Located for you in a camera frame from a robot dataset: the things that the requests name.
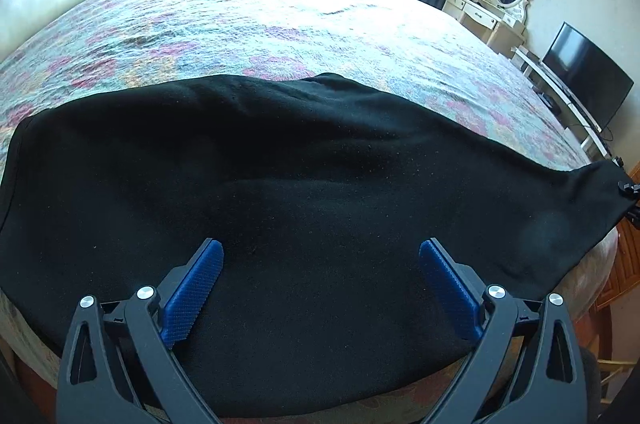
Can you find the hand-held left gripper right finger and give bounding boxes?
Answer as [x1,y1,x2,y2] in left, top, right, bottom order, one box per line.
[419,239,584,424]

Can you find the black television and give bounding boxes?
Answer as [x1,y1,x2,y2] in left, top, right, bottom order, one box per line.
[542,22,635,131]

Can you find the white television stand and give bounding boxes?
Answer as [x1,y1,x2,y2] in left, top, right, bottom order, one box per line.
[510,45,614,161]

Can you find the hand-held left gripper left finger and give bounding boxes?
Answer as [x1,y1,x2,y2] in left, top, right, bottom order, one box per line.
[56,239,224,424]

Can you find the wooden cabinet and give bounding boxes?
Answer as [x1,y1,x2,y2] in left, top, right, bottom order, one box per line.
[594,224,640,311]

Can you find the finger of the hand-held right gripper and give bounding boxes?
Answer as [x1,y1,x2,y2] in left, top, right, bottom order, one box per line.
[612,157,640,226]

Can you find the black pants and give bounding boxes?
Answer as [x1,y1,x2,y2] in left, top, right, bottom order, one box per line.
[0,73,630,407]

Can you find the cream dressing table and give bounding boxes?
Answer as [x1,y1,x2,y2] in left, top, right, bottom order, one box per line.
[445,0,527,55]

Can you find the floral bedspread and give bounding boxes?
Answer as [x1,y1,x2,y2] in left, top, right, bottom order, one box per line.
[0,0,621,424]

